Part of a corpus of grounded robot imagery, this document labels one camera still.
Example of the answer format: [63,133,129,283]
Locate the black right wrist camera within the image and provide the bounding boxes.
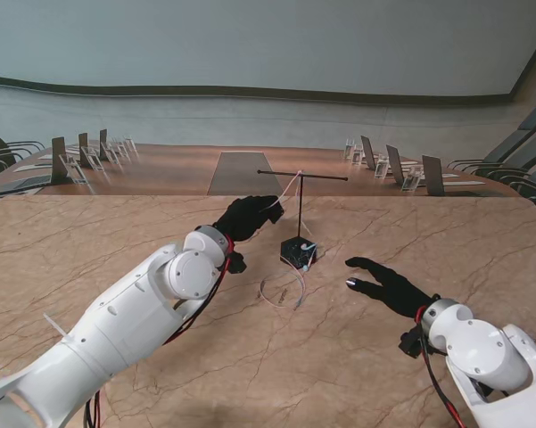
[399,327,425,358]

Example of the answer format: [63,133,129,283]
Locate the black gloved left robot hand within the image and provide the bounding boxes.
[213,194,286,244]

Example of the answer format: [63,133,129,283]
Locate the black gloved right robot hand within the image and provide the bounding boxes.
[344,257,441,320]

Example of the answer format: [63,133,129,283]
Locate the red black right arm cables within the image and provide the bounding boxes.
[416,307,467,428]

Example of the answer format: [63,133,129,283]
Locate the red black arm cables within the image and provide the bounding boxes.
[416,307,467,428]
[83,234,235,428]

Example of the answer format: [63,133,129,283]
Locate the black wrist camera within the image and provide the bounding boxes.
[399,327,425,358]
[226,251,247,274]

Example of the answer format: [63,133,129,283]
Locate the grey table runner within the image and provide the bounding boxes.
[207,151,286,196]

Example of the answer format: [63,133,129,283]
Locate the white zip tie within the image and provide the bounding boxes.
[43,313,70,340]

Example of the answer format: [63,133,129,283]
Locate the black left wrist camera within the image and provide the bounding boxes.
[226,251,247,274]

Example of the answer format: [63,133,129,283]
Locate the black T rack marble base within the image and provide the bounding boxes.
[256,169,350,270]

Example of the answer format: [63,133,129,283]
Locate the pink wired earphone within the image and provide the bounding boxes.
[258,169,318,309]

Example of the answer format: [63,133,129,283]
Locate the brown wooden conference table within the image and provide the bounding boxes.
[0,142,518,200]

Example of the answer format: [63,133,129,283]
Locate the red black left arm cables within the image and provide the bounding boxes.
[83,234,235,428]

